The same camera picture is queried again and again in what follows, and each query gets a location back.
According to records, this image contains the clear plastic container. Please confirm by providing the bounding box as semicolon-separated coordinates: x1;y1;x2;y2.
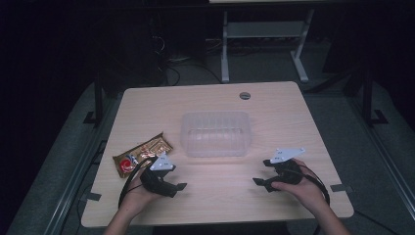
179;111;253;159

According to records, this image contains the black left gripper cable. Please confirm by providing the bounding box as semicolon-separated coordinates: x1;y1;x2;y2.
117;157;159;209

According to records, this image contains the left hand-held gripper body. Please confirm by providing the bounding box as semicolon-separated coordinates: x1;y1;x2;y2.
140;151;180;199

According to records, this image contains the tangle of floor cables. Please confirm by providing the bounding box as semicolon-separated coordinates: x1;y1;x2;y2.
153;33;223;86

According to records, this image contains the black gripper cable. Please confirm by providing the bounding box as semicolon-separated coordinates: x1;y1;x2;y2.
293;164;331;208
117;157;159;209

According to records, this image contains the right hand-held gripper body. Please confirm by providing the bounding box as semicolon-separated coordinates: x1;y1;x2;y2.
263;147;306;191

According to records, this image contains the person's left hand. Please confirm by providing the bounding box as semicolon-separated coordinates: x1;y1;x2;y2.
121;169;161;213

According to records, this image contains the golden snack packet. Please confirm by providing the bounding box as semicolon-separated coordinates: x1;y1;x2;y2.
112;131;174;179

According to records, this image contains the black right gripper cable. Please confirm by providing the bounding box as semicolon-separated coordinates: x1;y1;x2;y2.
293;164;331;208

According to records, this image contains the black metal stand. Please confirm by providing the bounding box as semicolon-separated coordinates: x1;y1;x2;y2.
360;63;390;127
82;63;106;127

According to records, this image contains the person's right hand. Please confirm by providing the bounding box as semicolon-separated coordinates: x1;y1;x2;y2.
271;159;328;215

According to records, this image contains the white metal table frame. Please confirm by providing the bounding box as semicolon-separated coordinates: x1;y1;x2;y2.
220;8;316;84

